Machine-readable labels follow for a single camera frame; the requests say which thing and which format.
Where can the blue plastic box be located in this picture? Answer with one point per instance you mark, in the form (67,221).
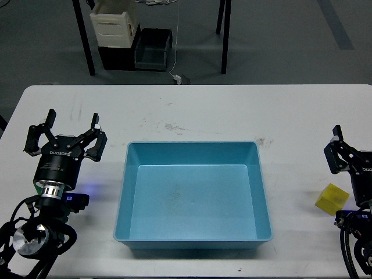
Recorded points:
(193,195)

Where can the white power adapter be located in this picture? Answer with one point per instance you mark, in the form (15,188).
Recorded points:
(177,79)

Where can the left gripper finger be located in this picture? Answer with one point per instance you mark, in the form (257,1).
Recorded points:
(34,133)
(91,143)

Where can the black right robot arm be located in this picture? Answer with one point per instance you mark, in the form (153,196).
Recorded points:
(354,225)

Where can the black table leg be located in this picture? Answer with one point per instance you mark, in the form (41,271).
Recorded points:
(83,36)
(223,23)

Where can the cream plastic crate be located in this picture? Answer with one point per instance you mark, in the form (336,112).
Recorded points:
(115,23)

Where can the black storage box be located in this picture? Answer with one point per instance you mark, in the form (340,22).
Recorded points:
(120,58)

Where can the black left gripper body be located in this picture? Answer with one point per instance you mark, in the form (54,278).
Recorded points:
(59,164)

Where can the yellow wooden block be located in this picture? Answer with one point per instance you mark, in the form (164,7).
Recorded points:
(332,199)

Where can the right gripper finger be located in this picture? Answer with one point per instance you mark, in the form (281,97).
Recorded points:
(340,156)

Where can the black left table leg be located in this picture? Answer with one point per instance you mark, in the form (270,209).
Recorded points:
(83,36)

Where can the grey plastic bin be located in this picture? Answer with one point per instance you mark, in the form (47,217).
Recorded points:
(153,48)

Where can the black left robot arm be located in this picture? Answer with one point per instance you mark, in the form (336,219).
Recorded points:
(38,227)

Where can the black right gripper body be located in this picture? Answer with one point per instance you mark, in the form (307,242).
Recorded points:
(360,174)

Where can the black right table leg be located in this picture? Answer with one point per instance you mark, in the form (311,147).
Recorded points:
(223,23)

